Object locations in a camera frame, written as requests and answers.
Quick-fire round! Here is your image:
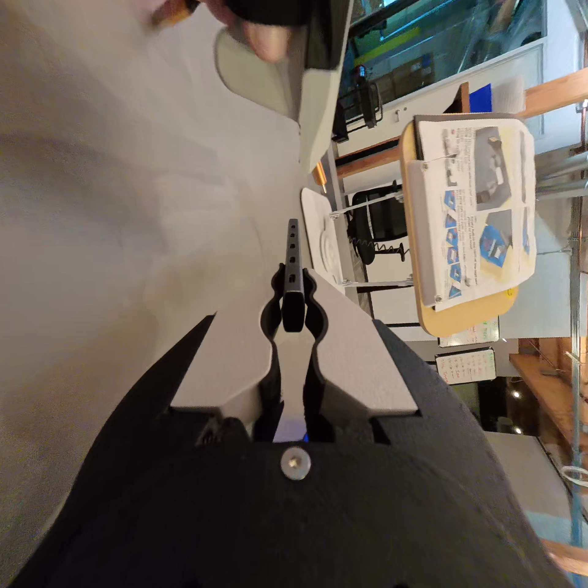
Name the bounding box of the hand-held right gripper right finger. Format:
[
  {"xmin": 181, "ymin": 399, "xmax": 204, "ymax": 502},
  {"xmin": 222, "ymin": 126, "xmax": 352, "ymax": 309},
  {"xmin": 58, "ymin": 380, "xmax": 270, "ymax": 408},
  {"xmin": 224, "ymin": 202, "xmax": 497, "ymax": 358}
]
[{"xmin": 302, "ymin": 269, "xmax": 420, "ymax": 437}]

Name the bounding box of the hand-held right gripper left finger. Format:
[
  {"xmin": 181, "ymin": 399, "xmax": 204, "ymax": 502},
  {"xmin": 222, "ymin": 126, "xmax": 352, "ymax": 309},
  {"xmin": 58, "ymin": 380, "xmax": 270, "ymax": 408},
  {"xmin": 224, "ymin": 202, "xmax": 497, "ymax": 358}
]
[{"xmin": 170, "ymin": 267, "xmax": 287, "ymax": 437}]

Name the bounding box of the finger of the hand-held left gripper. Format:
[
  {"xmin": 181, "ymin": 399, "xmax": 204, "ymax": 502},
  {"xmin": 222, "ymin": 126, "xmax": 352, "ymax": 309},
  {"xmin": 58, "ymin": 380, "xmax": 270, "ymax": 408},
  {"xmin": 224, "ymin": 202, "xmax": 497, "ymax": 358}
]
[
  {"xmin": 215, "ymin": 26, "xmax": 306, "ymax": 122},
  {"xmin": 296, "ymin": 0, "xmax": 355, "ymax": 172}
]

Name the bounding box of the dark USB hub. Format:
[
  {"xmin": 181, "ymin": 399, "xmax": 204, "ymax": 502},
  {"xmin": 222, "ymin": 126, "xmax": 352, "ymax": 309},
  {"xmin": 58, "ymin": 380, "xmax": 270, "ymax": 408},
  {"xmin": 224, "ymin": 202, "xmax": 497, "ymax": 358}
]
[{"xmin": 280, "ymin": 218, "xmax": 309, "ymax": 334}]

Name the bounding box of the black cable orange plug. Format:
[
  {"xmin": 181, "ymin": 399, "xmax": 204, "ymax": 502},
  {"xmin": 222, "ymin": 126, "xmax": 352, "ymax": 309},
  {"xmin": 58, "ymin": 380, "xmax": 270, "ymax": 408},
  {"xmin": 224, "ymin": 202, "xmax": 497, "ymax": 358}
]
[{"xmin": 151, "ymin": 0, "xmax": 200, "ymax": 27}]

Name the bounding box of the person's left hand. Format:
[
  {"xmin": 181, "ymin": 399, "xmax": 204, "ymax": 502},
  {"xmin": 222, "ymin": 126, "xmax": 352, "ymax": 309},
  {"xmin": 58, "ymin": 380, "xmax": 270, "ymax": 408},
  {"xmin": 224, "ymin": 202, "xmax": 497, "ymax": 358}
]
[{"xmin": 206, "ymin": 0, "xmax": 296, "ymax": 64}]

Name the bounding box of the black utility cart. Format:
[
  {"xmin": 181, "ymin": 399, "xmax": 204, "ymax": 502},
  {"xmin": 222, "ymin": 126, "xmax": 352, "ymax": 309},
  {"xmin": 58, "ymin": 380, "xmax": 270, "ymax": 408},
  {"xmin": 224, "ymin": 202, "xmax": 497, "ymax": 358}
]
[{"xmin": 332, "ymin": 77, "xmax": 383, "ymax": 144}]

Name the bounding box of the whiteboard with writing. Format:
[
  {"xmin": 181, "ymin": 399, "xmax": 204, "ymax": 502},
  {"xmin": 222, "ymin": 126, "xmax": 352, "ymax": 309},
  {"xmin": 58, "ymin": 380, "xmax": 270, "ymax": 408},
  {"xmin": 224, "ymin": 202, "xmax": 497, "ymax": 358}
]
[{"xmin": 436, "ymin": 347, "xmax": 498, "ymax": 386}]

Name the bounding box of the black office chair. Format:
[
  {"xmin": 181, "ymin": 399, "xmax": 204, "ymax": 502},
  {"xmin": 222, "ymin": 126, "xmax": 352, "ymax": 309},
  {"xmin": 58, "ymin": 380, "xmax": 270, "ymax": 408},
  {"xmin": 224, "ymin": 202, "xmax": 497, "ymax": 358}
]
[{"xmin": 349, "ymin": 181, "xmax": 410, "ymax": 269}]

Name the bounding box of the wooden display board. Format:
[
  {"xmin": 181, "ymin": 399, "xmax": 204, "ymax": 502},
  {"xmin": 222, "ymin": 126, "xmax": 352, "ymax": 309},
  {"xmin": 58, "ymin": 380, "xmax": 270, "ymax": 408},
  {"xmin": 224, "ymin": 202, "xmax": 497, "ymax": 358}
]
[{"xmin": 398, "ymin": 111, "xmax": 539, "ymax": 340}]

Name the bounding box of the blue sign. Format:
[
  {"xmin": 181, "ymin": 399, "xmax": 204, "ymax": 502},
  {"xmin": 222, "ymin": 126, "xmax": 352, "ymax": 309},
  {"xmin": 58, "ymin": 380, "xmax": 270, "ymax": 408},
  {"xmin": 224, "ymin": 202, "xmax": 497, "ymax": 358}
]
[{"xmin": 468, "ymin": 83, "xmax": 495, "ymax": 114}]

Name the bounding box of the printed instruction sheet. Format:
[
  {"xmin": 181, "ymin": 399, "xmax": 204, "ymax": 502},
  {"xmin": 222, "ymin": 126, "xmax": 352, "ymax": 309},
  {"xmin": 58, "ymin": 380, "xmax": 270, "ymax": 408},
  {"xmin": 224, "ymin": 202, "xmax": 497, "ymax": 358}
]
[{"xmin": 415, "ymin": 114, "xmax": 537, "ymax": 310}]

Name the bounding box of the wooden post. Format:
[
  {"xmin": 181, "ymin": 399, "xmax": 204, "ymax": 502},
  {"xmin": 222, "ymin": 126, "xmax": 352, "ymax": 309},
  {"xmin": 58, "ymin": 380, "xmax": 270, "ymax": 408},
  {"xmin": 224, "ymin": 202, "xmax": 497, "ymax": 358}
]
[{"xmin": 336, "ymin": 68, "xmax": 588, "ymax": 181}]

